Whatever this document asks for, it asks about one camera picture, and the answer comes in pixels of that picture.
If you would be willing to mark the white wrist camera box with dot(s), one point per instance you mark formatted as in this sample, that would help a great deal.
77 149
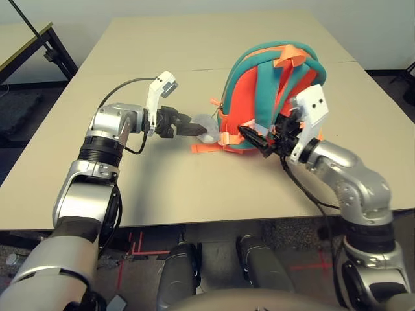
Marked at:
155 94
313 103

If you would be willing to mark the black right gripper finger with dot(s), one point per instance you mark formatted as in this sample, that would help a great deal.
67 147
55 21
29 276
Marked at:
257 141

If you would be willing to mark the orange and teal backpack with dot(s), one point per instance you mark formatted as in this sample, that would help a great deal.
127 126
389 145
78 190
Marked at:
253 90

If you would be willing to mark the small grey flat piece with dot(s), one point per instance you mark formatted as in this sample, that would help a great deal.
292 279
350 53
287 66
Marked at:
116 304

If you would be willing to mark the black framed side table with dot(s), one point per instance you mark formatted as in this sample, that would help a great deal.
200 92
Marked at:
55 48

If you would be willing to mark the grey robot right leg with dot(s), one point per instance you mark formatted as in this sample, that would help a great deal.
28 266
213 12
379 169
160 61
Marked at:
262 265

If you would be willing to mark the black tripod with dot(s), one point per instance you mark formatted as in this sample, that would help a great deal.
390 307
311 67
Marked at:
410 84

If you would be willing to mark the red floor tape lines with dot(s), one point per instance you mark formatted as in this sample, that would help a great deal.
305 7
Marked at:
133 246

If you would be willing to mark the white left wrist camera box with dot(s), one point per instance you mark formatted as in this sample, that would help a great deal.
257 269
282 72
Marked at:
155 94

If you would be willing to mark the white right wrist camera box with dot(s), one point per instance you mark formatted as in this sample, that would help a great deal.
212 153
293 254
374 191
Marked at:
313 103

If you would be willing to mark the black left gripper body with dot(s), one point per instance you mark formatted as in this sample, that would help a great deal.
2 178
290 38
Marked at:
167 123

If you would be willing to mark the grey robot leg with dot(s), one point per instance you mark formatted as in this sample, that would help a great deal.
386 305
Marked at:
178 275
262 265

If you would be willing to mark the grey plush toy pendant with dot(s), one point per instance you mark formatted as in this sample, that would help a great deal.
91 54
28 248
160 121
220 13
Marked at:
210 126

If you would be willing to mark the red floor tape cross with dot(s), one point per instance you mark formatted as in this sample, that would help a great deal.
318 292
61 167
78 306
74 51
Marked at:
324 264

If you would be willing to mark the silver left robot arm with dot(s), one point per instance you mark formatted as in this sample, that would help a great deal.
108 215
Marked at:
107 123

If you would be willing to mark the grey robot left leg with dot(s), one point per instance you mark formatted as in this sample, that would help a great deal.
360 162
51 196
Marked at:
178 275

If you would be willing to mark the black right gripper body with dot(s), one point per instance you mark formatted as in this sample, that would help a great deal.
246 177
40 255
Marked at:
285 139

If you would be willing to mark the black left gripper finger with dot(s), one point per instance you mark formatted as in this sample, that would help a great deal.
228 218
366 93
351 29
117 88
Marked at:
185 119
191 129

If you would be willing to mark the beige robot torso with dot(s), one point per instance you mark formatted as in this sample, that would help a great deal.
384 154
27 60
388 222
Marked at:
253 303

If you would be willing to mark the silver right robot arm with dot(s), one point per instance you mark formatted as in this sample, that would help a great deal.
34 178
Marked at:
363 188

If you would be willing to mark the speckled grey floor rug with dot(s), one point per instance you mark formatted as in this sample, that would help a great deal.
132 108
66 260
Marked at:
291 233

